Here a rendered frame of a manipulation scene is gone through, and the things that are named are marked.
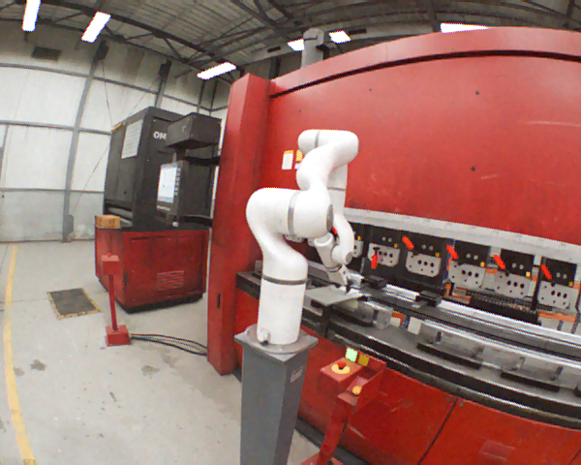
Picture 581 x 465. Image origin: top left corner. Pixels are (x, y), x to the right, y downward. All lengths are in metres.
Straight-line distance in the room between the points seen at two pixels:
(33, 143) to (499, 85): 7.85
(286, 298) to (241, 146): 1.36
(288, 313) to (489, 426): 0.93
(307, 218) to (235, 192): 1.25
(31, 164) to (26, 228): 1.54
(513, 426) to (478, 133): 1.15
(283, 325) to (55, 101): 7.59
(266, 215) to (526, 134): 0.99
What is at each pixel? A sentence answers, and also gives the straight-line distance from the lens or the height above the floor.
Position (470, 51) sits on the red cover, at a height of 2.16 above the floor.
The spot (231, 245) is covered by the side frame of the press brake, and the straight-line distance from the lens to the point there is 1.90.
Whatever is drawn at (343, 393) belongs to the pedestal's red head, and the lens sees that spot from 1.13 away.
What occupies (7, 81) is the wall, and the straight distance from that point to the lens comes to 8.08.
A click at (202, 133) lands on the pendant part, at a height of 1.81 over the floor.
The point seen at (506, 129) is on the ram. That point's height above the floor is 1.79.
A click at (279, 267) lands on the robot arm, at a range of 0.69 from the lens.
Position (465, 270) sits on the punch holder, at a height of 1.23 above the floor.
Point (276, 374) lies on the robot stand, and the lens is 0.78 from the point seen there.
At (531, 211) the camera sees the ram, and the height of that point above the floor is 1.49.
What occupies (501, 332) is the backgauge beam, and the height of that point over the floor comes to 0.94.
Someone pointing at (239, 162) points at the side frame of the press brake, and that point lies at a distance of 1.89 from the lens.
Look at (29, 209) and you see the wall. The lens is 7.59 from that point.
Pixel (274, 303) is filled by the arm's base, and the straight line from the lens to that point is 0.72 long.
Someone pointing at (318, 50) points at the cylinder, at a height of 2.53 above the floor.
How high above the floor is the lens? 1.39
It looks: 6 degrees down
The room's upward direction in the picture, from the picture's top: 7 degrees clockwise
